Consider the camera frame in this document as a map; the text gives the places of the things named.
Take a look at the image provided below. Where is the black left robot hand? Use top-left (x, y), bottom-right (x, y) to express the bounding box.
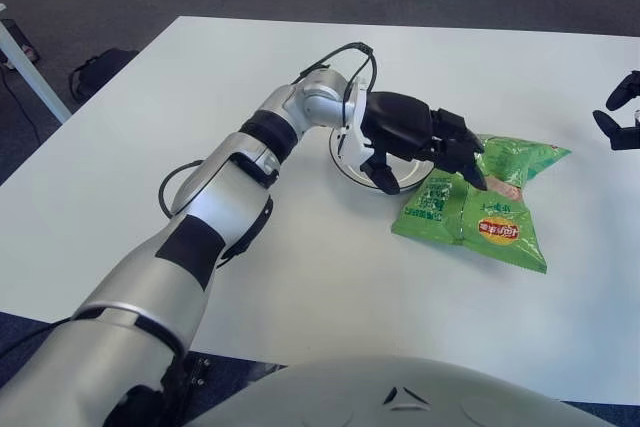
top-left (335, 75), bottom-right (489, 197)

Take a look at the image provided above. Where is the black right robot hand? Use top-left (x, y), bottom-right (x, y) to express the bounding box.
top-left (592, 69), bottom-right (640, 151)

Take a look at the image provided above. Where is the green potato chip bag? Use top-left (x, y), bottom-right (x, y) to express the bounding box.
top-left (390, 133), bottom-right (573, 275)

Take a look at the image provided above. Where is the white plate with black rim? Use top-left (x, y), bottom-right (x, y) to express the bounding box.
top-left (327, 126), bottom-right (437, 195)

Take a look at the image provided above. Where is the grey robot torso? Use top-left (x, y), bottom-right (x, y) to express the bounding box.
top-left (184, 356), bottom-right (601, 427)

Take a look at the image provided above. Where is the black bag on floor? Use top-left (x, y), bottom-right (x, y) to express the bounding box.
top-left (68, 48), bottom-right (140, 101)

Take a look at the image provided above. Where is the white table leg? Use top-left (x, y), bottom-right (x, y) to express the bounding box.
top-left (0, 21), bottom-right (72, 124)

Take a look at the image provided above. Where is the dark caster stand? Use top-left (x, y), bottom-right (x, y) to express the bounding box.
top-left (0, 18), bottom-right (40, 68)

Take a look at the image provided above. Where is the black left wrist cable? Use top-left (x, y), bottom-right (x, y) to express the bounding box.
top-left (299, 41), bottom-right (379, 98)

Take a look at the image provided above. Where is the black left elbow cable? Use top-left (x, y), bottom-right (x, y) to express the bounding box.
top-left (158, 159), bottom-right (236, 268)

